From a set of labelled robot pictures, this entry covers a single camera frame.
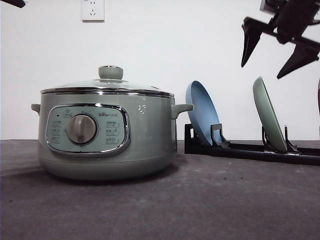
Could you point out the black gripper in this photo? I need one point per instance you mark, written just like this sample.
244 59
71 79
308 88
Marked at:
291 19

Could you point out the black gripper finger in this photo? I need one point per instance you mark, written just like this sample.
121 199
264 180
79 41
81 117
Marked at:
18 3

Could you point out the green plate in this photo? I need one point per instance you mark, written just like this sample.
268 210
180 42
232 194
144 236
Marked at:
268 117

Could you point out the blue plate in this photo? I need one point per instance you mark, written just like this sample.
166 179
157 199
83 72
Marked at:
204 113

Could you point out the black plate rack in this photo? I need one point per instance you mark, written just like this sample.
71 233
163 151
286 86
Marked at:
265 152

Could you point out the green electric steamer pot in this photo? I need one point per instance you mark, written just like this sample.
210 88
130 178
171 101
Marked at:
109 128

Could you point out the grey table cloth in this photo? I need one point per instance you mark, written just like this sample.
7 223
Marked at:
202 197

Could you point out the white wall socket left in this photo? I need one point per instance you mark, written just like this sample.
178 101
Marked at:
92 11

